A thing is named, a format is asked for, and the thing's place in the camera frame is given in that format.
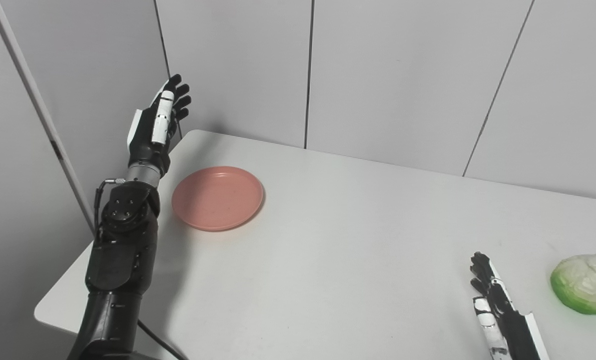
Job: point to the green white cabbage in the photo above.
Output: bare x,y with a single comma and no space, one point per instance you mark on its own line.
585,285

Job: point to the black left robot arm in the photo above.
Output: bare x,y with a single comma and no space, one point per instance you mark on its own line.
120,260

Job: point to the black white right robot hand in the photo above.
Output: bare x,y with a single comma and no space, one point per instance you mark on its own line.
512,330

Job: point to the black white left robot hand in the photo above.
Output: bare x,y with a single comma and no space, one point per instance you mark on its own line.
148,145

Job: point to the pink round plate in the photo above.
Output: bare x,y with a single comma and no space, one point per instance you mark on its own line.
218,198

